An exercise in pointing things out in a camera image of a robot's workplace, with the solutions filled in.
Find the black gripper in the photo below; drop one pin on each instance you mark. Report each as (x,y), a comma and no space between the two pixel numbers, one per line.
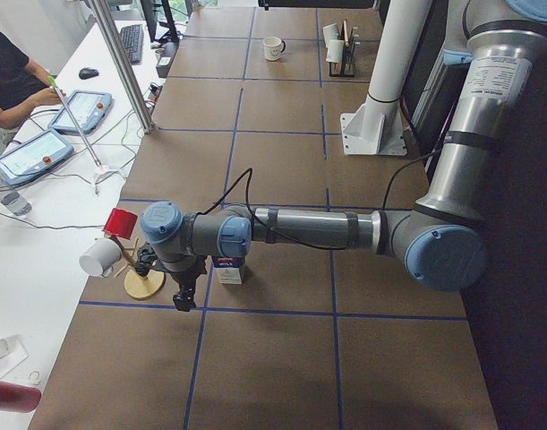
(186,278)

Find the blue white milk carton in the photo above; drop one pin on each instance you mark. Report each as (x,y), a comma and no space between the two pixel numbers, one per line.
(230,270)

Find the white smiley mug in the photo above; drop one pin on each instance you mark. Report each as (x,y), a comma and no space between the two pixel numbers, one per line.
(273,48)

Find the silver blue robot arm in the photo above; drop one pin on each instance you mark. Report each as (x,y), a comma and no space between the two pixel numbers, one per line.
(438,240)

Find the white cup on stand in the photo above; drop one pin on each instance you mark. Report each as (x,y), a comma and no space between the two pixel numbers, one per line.
(99,259)

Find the red cup on stand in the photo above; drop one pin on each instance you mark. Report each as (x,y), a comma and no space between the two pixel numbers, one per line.
(120,223)

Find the white cup on rack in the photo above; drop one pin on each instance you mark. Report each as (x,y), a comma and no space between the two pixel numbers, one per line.
(335,51)
(330,32)

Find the wooden mug tree stand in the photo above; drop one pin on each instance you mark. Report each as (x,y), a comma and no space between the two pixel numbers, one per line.
(139,287)

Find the clear water bottle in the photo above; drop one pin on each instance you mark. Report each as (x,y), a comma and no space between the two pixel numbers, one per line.
(12,200)

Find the red bottle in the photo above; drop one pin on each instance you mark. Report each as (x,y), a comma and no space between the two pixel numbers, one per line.
(18,398)

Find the near teach pendant tablet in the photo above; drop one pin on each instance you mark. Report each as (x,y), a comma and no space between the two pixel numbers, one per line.
(35,157)

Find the teach pendant tablet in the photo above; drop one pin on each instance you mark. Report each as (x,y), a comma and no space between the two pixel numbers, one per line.
(35,157)
(88,107)

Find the far teach pendant tablet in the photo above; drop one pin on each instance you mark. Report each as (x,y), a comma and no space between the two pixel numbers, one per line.
(88,107)

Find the black computer mouse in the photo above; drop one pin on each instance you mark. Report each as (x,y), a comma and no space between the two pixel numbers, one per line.
(88,73)

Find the black box with label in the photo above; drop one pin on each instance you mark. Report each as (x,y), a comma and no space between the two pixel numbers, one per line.
(165,60)

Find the white column with base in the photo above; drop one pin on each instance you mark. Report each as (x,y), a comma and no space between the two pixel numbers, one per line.
(376,126)

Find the metal rod with green tip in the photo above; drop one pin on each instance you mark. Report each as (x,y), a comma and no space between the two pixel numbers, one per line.
(76,125)

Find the black keyboard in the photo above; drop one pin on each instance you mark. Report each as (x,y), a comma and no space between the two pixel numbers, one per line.
(131,37)

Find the person in black shirt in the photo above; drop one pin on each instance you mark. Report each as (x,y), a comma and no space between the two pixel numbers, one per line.
(24,85)

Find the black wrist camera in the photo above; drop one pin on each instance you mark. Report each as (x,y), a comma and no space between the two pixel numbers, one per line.
(146,260)

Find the aluminium frame post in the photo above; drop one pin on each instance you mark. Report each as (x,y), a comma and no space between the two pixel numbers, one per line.
(123,66)

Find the black wire cup rack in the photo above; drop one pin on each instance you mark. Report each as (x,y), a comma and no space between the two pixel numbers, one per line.
(346,68)

